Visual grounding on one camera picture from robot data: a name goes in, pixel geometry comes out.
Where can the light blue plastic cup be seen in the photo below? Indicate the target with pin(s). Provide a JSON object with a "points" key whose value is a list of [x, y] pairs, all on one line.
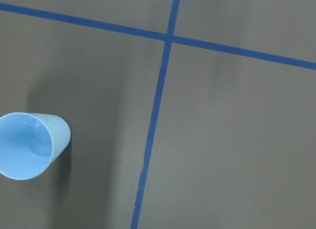
{"points": [[30, 142]]}

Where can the brown paper table mat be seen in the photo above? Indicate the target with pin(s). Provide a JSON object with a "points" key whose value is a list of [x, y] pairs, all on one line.
{"points": [[184, 114]]}

